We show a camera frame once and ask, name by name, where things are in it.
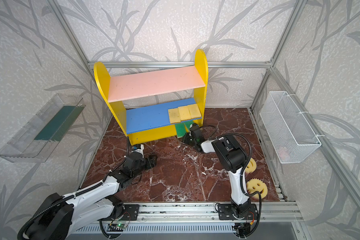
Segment aluminium frame profiles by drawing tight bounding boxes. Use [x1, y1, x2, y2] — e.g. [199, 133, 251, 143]
[47, 1, 360, 209]

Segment clear plastic wall bin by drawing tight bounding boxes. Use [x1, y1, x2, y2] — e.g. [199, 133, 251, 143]
[0, 94, 86, 163]

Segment yellow smiley face sponge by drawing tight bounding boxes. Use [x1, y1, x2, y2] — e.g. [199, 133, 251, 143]
[246, 179, 268, 199]

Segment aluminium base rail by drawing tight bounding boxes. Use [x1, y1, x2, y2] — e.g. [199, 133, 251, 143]
[69, 202, 303, 235]

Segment yellow pink blue wooden shelf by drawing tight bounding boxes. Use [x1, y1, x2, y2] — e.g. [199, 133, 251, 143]
[93, 49, 209, 145]

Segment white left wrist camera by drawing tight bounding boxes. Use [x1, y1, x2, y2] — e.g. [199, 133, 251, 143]
[132, 144, 144, 156]

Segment white wire mesh basket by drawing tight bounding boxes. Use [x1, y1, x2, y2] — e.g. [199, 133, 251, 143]
[260, 91, 322, 164]

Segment green scouring pad in bin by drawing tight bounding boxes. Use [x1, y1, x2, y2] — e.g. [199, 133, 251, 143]
[34, 105, 85, 142]

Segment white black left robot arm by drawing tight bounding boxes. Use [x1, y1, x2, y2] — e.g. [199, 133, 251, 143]
[17, 151, 158, 240]

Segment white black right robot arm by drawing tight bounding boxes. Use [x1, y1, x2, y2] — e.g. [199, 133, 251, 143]
[182, 123, 261, 220]

